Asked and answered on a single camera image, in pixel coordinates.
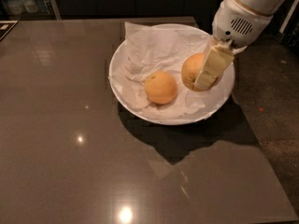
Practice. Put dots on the dark tray with label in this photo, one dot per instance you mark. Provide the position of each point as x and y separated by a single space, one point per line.
6 27

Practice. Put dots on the orange fruit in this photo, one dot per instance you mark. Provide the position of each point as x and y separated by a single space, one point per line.
190 70
161 88

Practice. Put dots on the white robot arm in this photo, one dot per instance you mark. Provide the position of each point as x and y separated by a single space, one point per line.
263 7

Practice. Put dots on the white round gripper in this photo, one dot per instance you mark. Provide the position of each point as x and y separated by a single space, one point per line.
237 22

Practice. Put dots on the white ceramic bowl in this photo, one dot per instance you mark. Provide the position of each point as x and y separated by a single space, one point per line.
218 97

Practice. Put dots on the white crumpled paper liner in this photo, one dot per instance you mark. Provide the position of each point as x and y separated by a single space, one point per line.
155 50

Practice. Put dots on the white plastic bottle right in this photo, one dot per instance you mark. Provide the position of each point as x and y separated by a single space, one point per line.
31 6

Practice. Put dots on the white plastic bottle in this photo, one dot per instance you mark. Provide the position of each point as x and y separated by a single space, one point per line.
31 6
15 7

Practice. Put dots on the white plastic bottle left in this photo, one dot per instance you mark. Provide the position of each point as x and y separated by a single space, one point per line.
15 7

